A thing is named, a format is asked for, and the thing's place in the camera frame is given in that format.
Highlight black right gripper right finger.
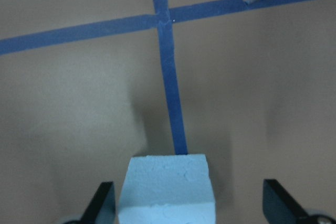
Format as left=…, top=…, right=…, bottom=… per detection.
left=262, top=179, right=312, bottom=224

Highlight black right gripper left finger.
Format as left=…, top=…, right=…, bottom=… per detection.
left=81, top=182, right=116, bottom=224

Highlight light blue carried foam block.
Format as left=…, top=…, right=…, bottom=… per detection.
left=118, top=154, right=216, bottom=223

